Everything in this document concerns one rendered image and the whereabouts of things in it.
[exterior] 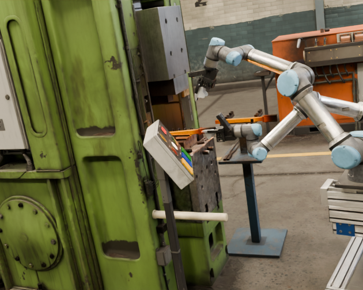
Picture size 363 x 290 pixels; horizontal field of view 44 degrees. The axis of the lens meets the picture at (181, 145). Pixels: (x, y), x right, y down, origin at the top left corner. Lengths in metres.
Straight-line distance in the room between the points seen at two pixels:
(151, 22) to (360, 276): 1.79
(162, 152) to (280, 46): 4.17
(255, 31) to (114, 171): 7.82
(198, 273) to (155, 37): 1.50
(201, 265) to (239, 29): 7.77
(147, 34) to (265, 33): 7.65
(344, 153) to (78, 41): 1.50
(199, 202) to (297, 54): 3.64
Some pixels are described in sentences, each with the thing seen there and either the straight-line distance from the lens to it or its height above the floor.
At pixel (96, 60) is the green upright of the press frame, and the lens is 2.56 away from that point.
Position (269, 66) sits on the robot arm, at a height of 1.38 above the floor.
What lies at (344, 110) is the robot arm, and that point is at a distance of 2.77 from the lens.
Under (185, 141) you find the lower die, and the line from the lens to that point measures 2.73.
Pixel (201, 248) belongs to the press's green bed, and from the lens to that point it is 2.92.
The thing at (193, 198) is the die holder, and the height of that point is 0.63.
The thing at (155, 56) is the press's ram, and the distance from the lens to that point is 2.59.
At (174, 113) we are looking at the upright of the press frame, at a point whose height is 1.08.
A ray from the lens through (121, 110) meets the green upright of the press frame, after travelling 2.46.
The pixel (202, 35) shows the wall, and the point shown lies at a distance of 10.42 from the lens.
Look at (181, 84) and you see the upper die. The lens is 2.71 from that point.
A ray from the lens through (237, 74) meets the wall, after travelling 10.34.
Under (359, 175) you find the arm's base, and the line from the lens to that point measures 2.28.
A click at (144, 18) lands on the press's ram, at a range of 2.60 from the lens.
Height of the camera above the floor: 1.67
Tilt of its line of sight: 15 degrees down
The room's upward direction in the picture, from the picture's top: 9 degrees counter-clockwise
